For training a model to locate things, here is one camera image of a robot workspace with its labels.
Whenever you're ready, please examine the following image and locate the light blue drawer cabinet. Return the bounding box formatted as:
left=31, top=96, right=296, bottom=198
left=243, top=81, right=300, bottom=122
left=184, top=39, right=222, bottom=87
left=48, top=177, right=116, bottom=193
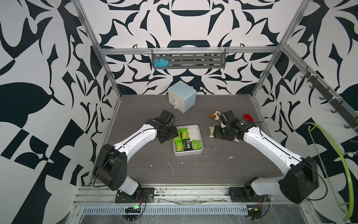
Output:
left=168, top=81, right=197, bottom=113

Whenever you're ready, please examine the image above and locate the green hose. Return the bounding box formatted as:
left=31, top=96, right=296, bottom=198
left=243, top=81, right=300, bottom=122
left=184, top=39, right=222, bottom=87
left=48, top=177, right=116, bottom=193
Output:
left=304, top=122, right=355, bottom=222

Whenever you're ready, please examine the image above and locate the grey hook rail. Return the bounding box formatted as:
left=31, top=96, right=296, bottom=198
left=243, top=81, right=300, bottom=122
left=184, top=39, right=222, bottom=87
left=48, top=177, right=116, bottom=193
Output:
left=301, top=66, right=358, bottom=133

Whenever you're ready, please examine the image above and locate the small white bottle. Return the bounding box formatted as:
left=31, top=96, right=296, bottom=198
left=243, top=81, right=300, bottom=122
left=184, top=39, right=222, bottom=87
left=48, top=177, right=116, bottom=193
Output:
left=173, top=100, right=178, bottom=109

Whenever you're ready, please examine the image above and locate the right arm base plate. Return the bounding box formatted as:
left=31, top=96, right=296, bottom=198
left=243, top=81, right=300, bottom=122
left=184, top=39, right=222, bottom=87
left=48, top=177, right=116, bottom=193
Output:
left=227, top=187, right=269, bottom=203

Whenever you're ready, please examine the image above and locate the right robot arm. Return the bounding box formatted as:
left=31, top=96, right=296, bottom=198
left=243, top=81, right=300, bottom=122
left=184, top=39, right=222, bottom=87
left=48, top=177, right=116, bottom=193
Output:
left=212, top=111, right=320, bottom=204

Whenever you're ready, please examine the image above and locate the black cookie packet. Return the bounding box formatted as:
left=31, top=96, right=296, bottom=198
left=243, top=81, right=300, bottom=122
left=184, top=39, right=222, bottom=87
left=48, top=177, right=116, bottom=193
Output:
left=183, top=139, right=194, bottom=151

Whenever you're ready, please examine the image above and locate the teal crocheted cloth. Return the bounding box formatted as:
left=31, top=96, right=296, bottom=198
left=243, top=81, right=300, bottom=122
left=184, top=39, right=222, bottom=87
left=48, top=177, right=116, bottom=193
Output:
left=153, top=58, right=169, bottom=69

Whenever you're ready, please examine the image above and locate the red oval object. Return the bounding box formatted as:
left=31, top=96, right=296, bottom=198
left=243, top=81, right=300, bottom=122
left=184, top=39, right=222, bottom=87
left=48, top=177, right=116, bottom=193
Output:
left=243, top=114, right=254, bottom=122

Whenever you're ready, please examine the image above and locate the white storage box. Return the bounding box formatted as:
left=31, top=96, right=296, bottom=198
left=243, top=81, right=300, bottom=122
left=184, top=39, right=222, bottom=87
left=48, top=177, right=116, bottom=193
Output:
left=173, top=125, right=204, bottom=156

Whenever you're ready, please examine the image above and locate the yellow cookie packet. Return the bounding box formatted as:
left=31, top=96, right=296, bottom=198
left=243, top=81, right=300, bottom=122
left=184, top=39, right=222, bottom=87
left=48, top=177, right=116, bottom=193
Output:
left=209, top=127, right=215, bottom=138

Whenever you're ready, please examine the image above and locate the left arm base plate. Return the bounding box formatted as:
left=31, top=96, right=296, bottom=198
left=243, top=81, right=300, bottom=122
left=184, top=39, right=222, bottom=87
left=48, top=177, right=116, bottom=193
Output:
left=115, top=187, right=155, bottom=203

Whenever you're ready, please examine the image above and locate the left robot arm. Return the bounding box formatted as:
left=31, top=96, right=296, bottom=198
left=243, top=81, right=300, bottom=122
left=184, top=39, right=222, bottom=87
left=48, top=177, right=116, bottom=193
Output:
left=92, top=110, right=179, bottom=197

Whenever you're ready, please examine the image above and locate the green cookie packet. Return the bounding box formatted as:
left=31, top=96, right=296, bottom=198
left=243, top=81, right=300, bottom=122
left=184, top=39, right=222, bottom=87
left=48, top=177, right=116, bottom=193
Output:
left=174, top=141, right=185, bottom=152
left=180, top=128, right=190, bottom=140
left=173, top=129, right=182, bottom=142

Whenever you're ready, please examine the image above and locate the brown white plush toy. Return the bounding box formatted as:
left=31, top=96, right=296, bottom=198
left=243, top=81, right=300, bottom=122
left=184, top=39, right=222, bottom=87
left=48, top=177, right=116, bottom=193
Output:
left=208, top=111, right=222, bottom=120

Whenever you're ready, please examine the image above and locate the grey wall shelf rack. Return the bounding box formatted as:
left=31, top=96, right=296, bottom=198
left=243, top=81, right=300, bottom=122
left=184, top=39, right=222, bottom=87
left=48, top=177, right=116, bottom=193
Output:
left=151, top=48, right=226, bottom=70

